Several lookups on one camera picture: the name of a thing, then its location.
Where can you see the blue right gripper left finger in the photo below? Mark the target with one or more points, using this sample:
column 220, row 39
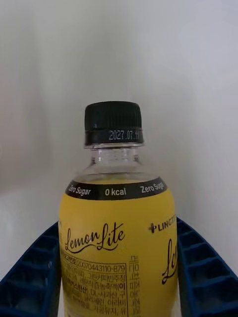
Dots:
column 29, row 280

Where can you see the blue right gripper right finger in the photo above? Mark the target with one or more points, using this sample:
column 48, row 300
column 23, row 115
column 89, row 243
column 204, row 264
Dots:
column 208, row 275

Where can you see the yellow bottle with black cap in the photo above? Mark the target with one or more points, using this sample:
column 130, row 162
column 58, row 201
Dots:
column 116, row 242

